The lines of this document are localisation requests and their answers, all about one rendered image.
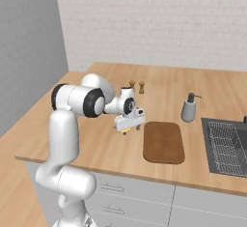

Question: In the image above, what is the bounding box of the brown wooden pepper shaker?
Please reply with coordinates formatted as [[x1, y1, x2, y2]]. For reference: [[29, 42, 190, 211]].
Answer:
[[138, 80, 146, 95]]

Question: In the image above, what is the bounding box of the grey drawer front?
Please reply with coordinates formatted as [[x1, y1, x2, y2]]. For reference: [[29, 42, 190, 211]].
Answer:
[[85, 191, 175, 227], [91, 171, 177, 207], [86, 210, 171, 227], [168, 205, 247, 227], [171, 185, 247, 221]]

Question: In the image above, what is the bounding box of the brown wooden cutting board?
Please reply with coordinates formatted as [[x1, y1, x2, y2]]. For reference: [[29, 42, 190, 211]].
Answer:
[[142, 121, 186, 165]]

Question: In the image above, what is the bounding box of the dark grey sink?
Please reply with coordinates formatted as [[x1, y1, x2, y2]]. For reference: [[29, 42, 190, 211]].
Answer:
[[201, 117, 247, 178]]

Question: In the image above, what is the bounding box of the grey drawer handle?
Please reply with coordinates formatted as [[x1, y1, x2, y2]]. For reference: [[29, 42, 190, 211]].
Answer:
[[102, 205, 126, 215], [99, 184, 125, 193]]

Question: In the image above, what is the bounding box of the white wire dish rack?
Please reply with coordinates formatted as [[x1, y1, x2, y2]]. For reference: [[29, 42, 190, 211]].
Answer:
[[207, 121, 247, 176]]

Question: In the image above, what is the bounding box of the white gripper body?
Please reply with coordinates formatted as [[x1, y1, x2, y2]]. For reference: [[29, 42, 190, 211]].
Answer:
[[114, 112, 147, 132]]

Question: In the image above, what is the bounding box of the grey soap dispenser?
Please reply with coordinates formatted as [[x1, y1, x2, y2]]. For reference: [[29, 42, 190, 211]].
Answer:
[[180, 92, 203, 124]]

